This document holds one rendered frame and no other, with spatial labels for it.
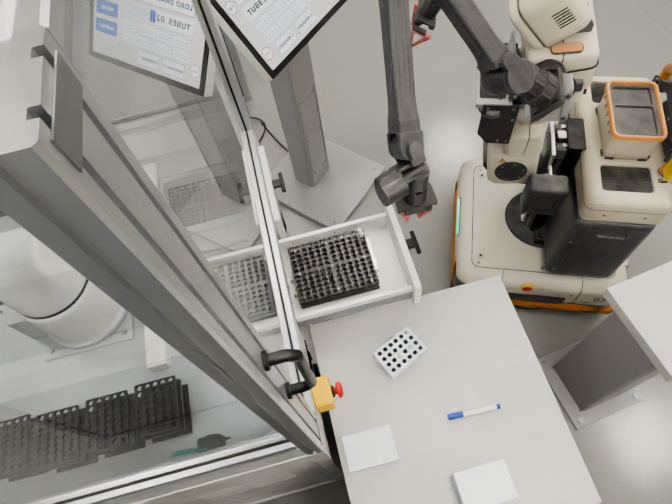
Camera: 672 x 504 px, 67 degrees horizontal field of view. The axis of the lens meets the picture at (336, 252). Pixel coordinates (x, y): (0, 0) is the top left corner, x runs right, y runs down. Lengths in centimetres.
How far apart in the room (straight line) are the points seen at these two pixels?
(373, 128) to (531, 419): 188
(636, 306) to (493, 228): 76
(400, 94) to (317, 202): 146
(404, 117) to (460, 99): 189
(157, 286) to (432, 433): 113
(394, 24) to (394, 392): 90
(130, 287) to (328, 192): 225
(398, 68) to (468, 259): 113
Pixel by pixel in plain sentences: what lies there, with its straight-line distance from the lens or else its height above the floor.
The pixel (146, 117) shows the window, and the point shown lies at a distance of 49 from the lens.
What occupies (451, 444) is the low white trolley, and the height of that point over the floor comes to 76.
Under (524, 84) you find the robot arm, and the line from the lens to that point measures 130.
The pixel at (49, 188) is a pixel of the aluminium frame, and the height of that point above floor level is 196.
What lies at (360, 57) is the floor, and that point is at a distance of 327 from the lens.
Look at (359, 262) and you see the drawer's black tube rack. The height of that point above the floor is 90.
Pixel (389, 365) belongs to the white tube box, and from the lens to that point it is 143.
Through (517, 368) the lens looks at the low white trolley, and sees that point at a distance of 147.
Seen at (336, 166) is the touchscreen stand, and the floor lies 4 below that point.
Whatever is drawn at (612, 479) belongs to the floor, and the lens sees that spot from 230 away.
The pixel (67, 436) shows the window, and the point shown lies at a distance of 74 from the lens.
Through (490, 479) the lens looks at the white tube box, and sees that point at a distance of 135.
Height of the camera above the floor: 214
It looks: 61 degrees down
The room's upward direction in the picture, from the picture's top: 11 degrees counter-clockwise
